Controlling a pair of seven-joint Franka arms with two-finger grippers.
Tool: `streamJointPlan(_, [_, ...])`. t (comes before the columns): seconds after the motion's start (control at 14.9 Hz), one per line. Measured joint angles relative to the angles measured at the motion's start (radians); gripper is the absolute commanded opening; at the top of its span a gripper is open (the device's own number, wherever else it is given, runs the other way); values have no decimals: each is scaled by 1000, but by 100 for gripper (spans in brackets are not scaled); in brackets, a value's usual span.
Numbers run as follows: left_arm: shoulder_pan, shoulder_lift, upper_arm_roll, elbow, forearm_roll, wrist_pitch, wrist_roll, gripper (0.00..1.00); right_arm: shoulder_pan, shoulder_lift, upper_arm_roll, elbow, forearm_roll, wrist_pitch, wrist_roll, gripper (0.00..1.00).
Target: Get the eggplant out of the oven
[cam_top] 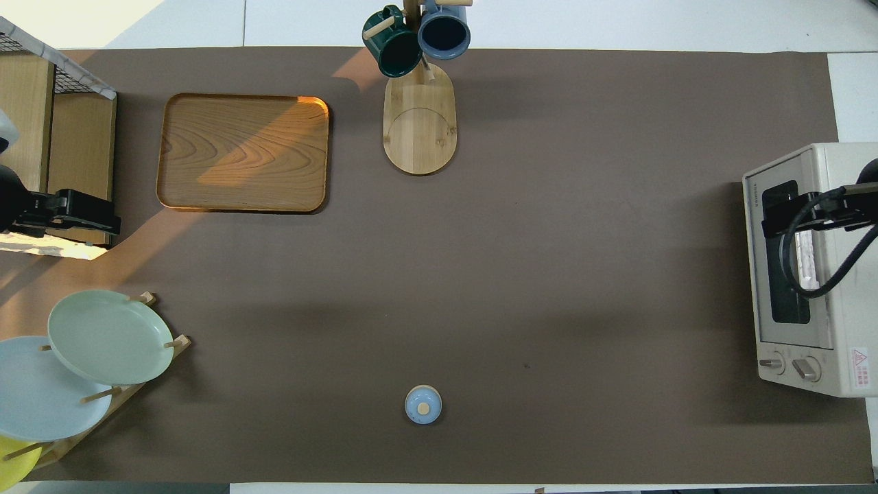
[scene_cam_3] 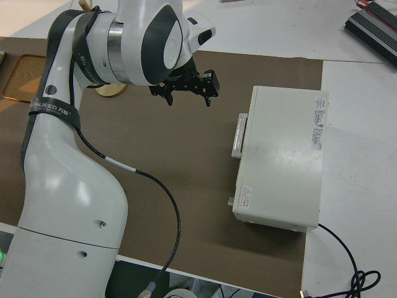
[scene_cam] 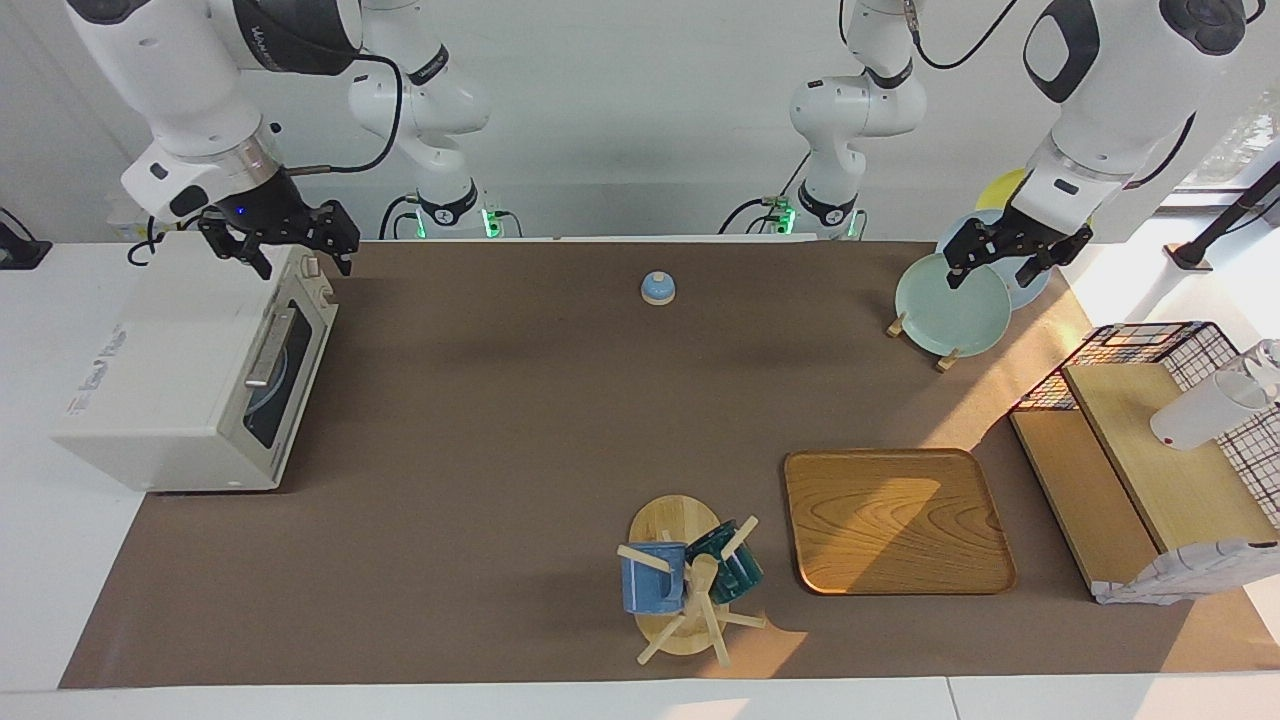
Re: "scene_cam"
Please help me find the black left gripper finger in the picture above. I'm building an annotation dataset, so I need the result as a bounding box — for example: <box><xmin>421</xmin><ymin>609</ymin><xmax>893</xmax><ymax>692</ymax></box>
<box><xmin>1018</xmin><ymin>225</ymin><xmax>1093</xmax><ymax>286</ymax></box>
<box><xmin>945</xmin><ymin>220</ymin><xmax>991</xmax><ymax>291</ymax></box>

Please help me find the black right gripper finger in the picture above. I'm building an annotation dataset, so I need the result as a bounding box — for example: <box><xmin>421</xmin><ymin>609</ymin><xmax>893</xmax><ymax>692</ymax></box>
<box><xmin>318</xmin><ymin>200</ymin><xmax>361</xmax><ymax>276</ymax></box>
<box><xmin>198</xmin><ymin>222</ymin><xmax>273</xmax><ymax>280</ymax></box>

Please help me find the glass oven door with handle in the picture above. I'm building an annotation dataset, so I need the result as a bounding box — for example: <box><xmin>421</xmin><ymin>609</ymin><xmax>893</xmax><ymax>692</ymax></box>
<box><xmin>243</xmin><ymin>298</ymin><xmax>339</xmax><ymax>453</ymax></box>

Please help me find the white toaster oven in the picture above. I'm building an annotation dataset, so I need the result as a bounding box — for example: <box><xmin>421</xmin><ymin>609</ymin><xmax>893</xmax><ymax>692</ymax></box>
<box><xmin>52</xmin><ymin>232</ymin><xmax>339</xmax><ymax>493</ymax></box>

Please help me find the light blue plate in rack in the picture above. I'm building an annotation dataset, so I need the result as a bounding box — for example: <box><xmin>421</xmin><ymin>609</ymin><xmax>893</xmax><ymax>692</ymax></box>
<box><xmin>935</xmin><ymin>208</ymin><xmax>1053</xmax><ymax>311</ymax></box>

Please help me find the yellow plate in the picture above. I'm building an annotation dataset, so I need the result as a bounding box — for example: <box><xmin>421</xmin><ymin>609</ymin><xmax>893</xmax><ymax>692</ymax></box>
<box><xmin>975</xmin><ymin>168</ymin><xmax>1093</xmax><ymax>231</ymax></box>

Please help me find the pale green plate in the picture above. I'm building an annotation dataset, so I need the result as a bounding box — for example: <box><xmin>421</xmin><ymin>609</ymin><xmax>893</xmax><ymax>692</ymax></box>
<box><xmin>894</xmin><ymin>252</ymin><xmax>1013</xmax><ymax>358</ymax></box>

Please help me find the wooden plate rack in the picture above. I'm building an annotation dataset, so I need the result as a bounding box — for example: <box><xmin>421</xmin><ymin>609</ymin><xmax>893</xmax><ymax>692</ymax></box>
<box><xmin>886</xmin><ymin>312</ymin><xmax>963</xmax><ymax>373</ymax></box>

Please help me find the small white box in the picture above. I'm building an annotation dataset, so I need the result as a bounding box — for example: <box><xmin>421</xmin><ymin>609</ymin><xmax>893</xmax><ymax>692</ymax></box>
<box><xmin>105</xmin><ymin>195</ymin><xmax>151</xmax><ymax>241</ymax></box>

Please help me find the black lamp stand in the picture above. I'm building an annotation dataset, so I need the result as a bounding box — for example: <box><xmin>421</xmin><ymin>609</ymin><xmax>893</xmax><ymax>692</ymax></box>
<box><xmin>1163</xmin><ymin>160</ymin><xmax>1280</xmax><ymax>273</ymax></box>

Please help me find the white cup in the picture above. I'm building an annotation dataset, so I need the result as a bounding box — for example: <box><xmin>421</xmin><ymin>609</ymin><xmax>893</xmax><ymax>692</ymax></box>
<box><xmin>1149</xmin><ymin>370</ymin><xmax>1276</xmax><ymax>451</ymax></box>

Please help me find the black device at table edge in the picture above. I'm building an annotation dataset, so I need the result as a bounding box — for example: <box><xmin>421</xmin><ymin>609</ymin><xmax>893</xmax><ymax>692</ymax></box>
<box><xmin>0</xmin><ymin>207</ymin><xmax>53</xmax><ymax>271</ymax></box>

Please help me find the clear glass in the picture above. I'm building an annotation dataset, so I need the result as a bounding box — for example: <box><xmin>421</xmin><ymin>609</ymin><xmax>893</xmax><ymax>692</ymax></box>
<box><xmin>1245</xmin><ymin>338</ymin><xmax>1280</xmax><ymax>401</ymax></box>

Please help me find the brown table mat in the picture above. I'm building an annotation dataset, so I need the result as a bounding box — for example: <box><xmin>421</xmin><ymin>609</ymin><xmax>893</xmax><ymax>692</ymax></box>
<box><xmin>58</xmin><ymin>240</ymin><xmax>1280</xmax><ymax>691</ymax></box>

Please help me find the wooden stepped shelf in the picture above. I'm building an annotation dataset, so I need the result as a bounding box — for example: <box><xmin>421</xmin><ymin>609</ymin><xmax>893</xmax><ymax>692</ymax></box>
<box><xmin>1008</xmin><ymin>362</ymin><xmax>1280</xmax><ymax>601</ymax></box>

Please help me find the wooden serving tray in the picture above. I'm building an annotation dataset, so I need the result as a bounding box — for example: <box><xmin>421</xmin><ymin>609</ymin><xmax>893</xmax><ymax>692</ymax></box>
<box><xmin>783</xmin><ymin>448</ymin><xmax>1018</xmax><ymax>597</ymax></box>

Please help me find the white checkered cloth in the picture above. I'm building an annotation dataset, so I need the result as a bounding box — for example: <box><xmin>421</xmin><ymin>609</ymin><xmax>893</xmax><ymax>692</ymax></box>
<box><xmin>1092</xmin><ymin>538</ymin><xmax>1280</xmax><ymax>607</ymax></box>

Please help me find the dark green mug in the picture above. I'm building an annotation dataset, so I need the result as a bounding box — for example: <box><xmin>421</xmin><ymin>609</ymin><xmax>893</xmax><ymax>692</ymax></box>
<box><xmin>686</xmin><ymin>520</ymin><xmax>765</xmax><ymax>605</ymax></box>

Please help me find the wooden mug tree stand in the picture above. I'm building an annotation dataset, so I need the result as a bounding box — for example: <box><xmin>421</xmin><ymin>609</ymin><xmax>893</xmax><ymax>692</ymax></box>
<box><xmin>615</xmin><ymin>494</ymin><xmax>769</xmax><ymax>669</ymax></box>

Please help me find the blue mug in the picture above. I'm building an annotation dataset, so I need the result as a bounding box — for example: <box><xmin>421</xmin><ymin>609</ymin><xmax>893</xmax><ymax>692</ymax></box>
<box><xmin>620</xmin><ymin>541</ymin><xmax>691</xmax><ymax>616</ymax></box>

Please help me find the black right base cable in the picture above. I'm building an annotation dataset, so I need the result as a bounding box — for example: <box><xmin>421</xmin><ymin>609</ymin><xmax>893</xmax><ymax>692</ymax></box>
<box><xmin>378</xmin><ymin>193</ymin><xmax>421</xmax><ymax>241</ymax></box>

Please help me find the black base cable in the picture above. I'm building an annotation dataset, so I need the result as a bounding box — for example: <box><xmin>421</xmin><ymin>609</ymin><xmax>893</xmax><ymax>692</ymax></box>
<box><xmin>378</xmin><ymin>193</ymin><xmax>421</xmax><ymax>241</ymax></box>
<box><xmin>720</xmin><ymin>150</ymin><xmax>813</xmax><ymax>236</ymax></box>

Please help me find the black oven power cable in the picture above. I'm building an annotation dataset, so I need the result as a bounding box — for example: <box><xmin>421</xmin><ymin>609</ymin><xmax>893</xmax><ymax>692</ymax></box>
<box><xmin>127</xmin><ymin>215</ymin><xmax>166</xmax><ymax>266</ymax></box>

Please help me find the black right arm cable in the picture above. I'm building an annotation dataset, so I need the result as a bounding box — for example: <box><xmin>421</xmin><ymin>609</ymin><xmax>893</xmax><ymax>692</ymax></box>
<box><xmin>265</xmin><ymin>50</ymin><xmax>403</xmax><ymax>176</ymax></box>

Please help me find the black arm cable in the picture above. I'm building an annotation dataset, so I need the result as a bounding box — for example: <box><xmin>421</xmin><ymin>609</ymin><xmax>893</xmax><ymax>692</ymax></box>
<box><xmin>265</xmin><ymin>50</ymin><xmax>403</xmax><ymax>176</ymax></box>
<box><xmin>905</xmin><ymin>0</ymin><xmax>1196</xmax><ymax>191</ymax></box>

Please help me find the black wire basket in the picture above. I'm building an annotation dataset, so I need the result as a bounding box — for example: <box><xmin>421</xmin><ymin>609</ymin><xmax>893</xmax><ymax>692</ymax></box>
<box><xmin>1008</xmin><ymin>321</ymin><xmax>1280</xmax><ymax>531</ymax></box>

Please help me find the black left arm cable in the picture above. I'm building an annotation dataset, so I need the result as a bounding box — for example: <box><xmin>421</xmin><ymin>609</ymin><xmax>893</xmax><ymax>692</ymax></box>
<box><xmin>905</xmin><ymin>0</ymin><xmax>1196</xmax><ymax>191</ymax></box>

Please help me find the black left base cable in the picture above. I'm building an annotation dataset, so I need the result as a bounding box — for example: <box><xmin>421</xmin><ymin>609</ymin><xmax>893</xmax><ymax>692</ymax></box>
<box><xmin>720</xmin><ymin>150</ymin><xmax>813</xmax><ymax>236</ymax></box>

